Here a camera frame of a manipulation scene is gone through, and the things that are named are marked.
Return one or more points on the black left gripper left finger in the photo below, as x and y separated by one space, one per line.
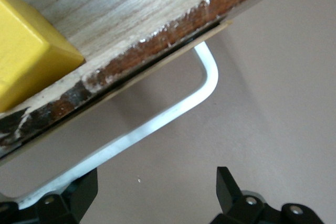
78 203

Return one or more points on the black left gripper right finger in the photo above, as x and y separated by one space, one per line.
231 203

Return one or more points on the yellow block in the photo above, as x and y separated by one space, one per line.
26 51

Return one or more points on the wooden drawer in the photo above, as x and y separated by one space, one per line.
131 11

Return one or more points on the large table cover mat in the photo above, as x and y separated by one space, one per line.
262 103

